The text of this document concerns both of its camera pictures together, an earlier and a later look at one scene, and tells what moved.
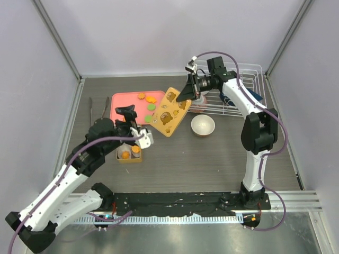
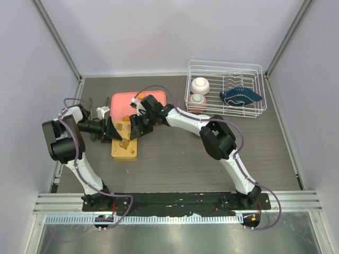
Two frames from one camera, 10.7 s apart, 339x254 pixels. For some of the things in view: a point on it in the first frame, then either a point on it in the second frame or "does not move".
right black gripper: [191, 90] → [135, 120]
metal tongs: [90, 103] does not move
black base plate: [150, 204] does not move
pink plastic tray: [146, 103] does not move
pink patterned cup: [198, 105] does not move
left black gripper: [130, 117] → [108, 132]
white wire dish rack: [211, 75] does not move
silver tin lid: [169, 112] → [124, 150]
